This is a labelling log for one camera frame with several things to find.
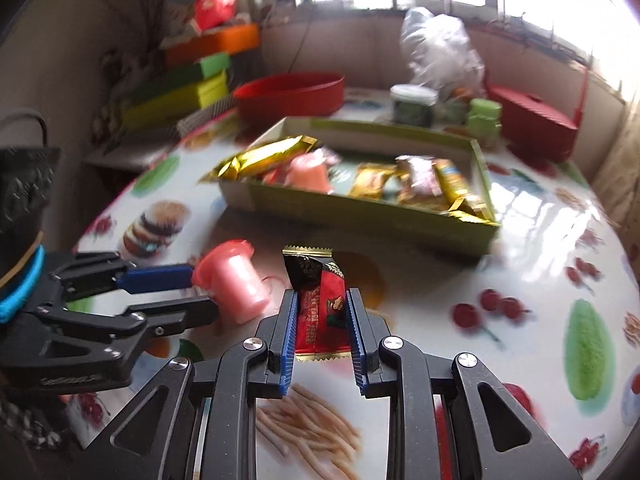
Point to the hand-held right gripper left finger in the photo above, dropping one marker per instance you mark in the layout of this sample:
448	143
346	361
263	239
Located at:
289	340

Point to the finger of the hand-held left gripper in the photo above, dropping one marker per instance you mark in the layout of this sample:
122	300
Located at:
160	277
175	315

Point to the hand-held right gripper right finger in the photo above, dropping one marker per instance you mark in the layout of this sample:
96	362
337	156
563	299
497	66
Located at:
356	340

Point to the red black snack packet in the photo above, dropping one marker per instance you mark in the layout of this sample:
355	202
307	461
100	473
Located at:
322	305

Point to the pink jelly cup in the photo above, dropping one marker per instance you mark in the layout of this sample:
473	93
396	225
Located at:
310	172
235	280

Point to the green cardboard box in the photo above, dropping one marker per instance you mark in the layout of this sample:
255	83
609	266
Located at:
375	222

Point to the small yellow snack packet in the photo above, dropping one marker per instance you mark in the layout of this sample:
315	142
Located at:
372	180

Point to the long gold snack packet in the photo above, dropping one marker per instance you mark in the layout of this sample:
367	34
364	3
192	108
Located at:
270	157

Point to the small brown snack packet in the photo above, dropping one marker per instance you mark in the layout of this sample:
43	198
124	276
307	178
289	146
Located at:
420	177

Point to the medium gold snack packet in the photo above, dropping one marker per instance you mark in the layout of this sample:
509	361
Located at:
457	185

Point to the yellow gift box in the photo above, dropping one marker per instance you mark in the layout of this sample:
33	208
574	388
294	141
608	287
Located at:
175	100

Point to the dark green gift box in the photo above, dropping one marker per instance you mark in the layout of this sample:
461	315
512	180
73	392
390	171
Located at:
200	67

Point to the red bowl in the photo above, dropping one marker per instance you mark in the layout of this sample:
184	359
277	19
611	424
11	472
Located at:
295	95

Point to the white lidded jar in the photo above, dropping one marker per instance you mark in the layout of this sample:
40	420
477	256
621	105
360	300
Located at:
412	107

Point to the orange gift box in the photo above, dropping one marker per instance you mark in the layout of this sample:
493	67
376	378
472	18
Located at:
220	42

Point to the small green jar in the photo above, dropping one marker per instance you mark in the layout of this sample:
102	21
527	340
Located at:
484	115

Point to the cartoon printed bag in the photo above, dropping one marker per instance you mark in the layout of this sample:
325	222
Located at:
175	5

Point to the clear plastic bag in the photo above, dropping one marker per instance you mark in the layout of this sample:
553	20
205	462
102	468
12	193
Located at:
440	45

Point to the patterned curtain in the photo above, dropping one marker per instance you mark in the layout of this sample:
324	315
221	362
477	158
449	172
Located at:
620	170

